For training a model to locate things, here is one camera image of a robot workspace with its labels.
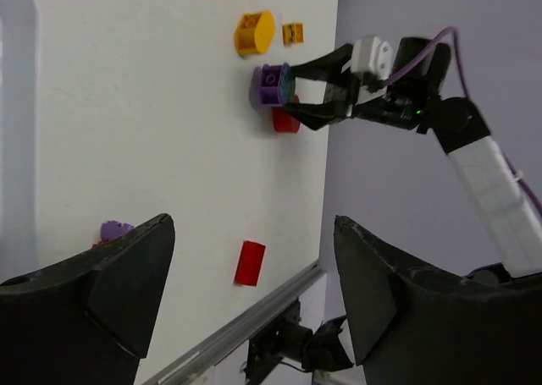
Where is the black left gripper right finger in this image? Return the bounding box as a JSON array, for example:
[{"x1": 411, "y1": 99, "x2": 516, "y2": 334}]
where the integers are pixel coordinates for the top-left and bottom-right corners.
[{"x1": 334, "y1": 216, "x2": 541, "y2": 384}]

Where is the purple lego on red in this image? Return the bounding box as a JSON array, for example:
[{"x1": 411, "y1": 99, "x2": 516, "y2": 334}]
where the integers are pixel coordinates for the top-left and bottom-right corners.
[{"x1": 100, "y1": 220, "x2": 134, "y2": 241}]

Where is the red curved lego brick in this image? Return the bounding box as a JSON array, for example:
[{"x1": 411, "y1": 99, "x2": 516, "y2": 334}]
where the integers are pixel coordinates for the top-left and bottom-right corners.
[{"x1": 92, "y1": 239, "x2": 109, "y2": 249}]

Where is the white divided sorting tray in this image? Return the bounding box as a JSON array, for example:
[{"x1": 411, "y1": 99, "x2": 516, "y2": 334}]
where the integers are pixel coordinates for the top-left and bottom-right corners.
[{"x1": 1, "y1": 0, "x2": 38, "y2": 280}]

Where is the purple paw print lego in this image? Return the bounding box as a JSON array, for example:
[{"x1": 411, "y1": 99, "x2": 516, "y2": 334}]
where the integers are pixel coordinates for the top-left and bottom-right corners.
[{"x1": 256, "y1": 63, "x2": 295, "y2": 107}]

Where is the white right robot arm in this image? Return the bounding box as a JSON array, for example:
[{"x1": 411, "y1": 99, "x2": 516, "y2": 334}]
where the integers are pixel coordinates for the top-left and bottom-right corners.
[{"x1": 284, "y1": 27, "x2": 541, "y2": 278}]

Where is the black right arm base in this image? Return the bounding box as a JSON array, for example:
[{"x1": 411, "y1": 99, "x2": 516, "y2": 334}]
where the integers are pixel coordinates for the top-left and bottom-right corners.
[{"x1": 244, "y1": 300, "x2": 355, "y2": 384}]

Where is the small orange lego brick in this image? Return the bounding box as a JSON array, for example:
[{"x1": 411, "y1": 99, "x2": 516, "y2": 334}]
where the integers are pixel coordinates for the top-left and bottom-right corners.
[{"x1": 282, "y1": 22, "x2": 304, "y2": 47}]

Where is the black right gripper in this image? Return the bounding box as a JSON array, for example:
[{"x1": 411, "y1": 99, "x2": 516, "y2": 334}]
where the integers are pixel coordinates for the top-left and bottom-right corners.
[{"x1": 284, "y1": 43, "x2": 428, "y2": 130}]

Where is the red 2x4 lego brick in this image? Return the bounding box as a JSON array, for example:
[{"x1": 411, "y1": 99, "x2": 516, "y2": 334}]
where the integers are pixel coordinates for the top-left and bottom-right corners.
[{"x1": 234, "y1": 240, "x2": 266, "y2": 287}]

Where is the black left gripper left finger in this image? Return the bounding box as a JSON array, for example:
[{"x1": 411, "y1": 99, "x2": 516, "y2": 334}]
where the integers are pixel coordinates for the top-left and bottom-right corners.
[{"x1": 1, "y1": 214, "x2": 175, "y2": 384}]

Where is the red rounded lego piece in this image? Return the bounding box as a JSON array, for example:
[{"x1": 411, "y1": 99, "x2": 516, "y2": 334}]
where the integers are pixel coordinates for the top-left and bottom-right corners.
[{"x1": 272, "y1": 107, "x2": 301, "y2": 134}]

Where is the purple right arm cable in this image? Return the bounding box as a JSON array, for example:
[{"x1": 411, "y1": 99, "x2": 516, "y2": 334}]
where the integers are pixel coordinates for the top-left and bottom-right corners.
[{"x1": 380, "y1": 25, "x2": 542, "y2": 217}]

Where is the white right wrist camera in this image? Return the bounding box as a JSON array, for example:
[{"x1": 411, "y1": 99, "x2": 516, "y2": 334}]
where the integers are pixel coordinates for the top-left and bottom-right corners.
[{"x1": 350, "y1": 36, "x2": 393, "y2": 80}]

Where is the yellow rounded lego piece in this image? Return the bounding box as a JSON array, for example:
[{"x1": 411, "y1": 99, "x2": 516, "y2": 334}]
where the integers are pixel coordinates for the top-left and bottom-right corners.
[{"x1": 234, "y1": 10, "x2": 275, "y2": 57}]

